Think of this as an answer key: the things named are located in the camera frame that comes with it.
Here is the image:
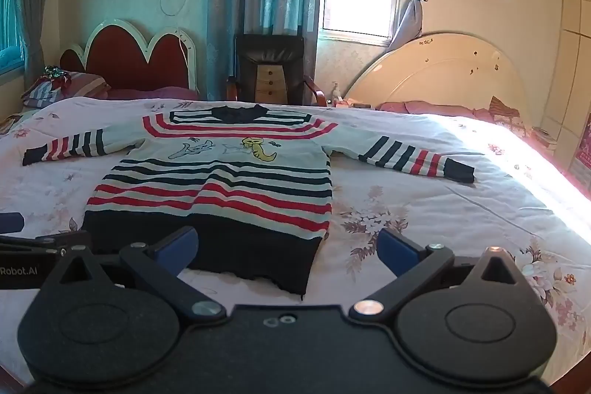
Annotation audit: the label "shiny patterned bundle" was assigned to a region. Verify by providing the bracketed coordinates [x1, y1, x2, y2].
[43, 65, 73, 90]

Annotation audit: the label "brown patterned pillow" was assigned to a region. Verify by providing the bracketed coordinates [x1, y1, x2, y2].
[488, 96, 533, 137]

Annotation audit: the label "striped knit sweater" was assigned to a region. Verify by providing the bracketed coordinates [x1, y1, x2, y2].
[22, 103, 476, 296]

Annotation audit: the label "cream round headboard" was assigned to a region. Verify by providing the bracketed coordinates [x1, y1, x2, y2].
[344, 32, 530, 131]

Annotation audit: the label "floral white bed sheet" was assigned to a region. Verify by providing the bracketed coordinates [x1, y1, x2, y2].
[0, 96, 591, 394]

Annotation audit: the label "red scalloped headboard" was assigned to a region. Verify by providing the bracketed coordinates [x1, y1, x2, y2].
[59, 18, 200, 100]

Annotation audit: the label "red wall hanging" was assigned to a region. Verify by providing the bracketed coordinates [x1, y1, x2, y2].
[567, 112, 591, 188]

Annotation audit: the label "pink bed cover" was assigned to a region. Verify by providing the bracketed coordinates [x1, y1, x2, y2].
[105, 86, 200, 102]

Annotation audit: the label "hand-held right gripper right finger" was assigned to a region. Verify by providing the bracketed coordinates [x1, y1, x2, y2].
[348, 229, 532, 323]

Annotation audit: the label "black leather armchair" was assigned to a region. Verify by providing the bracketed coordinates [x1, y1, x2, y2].
[225, 34, 327, 107]

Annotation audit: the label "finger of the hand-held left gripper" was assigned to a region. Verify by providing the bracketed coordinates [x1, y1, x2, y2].
[0, 212, 25, 234]

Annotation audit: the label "striped pink pillow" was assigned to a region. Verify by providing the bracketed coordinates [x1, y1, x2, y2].
[22, 71, 112, 109]

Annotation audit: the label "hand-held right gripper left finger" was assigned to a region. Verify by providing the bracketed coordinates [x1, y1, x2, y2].
[41, 226, 227, 323]

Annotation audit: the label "cream wardrobe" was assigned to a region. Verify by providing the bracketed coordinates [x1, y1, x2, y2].
[544, 0, 591, 157]

